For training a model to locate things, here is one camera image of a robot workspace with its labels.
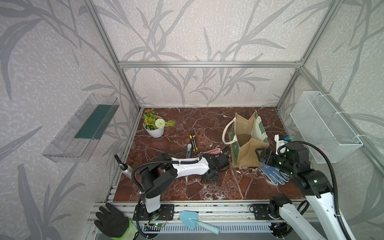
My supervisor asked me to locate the blue dotted work glove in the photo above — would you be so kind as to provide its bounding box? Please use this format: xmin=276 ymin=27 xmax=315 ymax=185
xmin=259 ymin=164 xmax=289 ymax=186

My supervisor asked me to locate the white wire mesh basket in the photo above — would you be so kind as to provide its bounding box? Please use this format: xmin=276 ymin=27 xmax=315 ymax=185
xmin=291 ymin=91 xmax=364 ymax=163

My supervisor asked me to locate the green Christmas tote bag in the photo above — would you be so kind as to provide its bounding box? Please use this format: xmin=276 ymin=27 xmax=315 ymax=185
xmin=222 ymin=112 xmax=269 ymax=168

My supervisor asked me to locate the yellow black slim knife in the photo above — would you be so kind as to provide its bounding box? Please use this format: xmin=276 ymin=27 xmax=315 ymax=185
xmin=190 ymin=134 xmax=198 ymax=154

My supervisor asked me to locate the silver black bottle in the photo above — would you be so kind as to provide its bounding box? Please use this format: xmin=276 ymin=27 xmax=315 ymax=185
xmin=114 ymin=155 xmax=133 ymax=179

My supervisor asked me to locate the light blue garden trowel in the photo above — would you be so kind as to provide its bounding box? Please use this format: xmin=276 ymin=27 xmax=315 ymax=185
xmin=179 ymin=211 xmax=220 ymax=235

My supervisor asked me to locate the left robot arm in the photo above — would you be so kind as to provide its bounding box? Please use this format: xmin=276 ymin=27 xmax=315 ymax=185
xmin=131 ymin=152 xmax=230 ymax=214

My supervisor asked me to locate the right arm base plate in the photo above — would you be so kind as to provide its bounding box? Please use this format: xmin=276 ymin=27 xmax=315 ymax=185
xmin=249 ymin=203 xmax=294 ymax=220

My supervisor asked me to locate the potted artificial flower plant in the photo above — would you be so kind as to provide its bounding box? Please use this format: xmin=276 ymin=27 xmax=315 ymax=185
xmin=142 ymin=109 xmax=176 ymax=138

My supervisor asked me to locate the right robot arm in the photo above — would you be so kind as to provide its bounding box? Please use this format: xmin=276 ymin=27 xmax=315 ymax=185
xmin=256 ymin=141 xmax=355 ymax=240

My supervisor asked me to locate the grey slim utility knife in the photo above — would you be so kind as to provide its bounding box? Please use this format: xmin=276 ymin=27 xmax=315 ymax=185
xmin=186 ymin=144 xmax=192 ymax=159

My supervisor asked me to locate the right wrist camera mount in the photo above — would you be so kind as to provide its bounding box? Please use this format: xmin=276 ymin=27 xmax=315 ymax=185
xmin=274 ymin=134 xmax=291 ymax=156

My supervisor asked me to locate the pink utility knife upper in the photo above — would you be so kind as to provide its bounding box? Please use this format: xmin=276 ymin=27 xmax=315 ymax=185
xmin=204 ymin=148 xmax=221 ymax=155

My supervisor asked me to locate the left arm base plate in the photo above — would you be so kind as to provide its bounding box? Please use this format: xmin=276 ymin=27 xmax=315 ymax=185
xmin=133 ymin=204 xmax=175 ymax=221

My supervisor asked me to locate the clear plastic wall shelf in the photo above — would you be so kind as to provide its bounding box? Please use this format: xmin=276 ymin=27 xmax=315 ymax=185
xmin=42 ymin=94 xmax=120 ymax=163

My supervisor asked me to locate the black green rubber glove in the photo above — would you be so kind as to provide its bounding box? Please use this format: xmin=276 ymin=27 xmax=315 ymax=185
xmin=94 ymin=203 xmax=139 ymax=240

